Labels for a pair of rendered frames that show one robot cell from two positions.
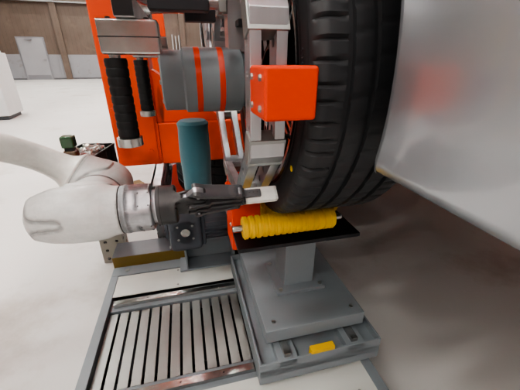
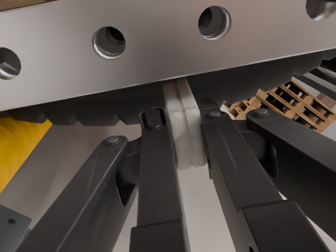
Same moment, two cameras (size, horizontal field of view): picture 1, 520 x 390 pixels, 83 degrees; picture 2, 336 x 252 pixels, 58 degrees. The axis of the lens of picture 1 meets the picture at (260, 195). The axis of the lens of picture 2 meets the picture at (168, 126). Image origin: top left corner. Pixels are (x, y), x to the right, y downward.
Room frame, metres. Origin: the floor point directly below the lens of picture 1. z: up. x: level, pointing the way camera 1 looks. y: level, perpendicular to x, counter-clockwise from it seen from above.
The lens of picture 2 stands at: (0.55, 0.17, 0.68)
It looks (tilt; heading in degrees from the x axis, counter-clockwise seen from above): 17 degrees down; 268
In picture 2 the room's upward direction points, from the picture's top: 37 degrees clockwise
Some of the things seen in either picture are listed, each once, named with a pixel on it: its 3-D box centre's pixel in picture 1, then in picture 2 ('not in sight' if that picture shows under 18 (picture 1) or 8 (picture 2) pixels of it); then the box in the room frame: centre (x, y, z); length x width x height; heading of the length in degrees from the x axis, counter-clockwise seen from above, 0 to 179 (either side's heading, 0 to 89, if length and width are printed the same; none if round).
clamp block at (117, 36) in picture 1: (131, 36); not in sight; (0.54, 0.21, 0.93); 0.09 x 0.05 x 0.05; 104
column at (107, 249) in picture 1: (108, 219); not in sight; (1.22, 0.72, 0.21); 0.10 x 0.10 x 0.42; 14
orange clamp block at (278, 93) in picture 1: (280, 91); not in sight; (0.45, -0.03, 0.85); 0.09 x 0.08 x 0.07; 14
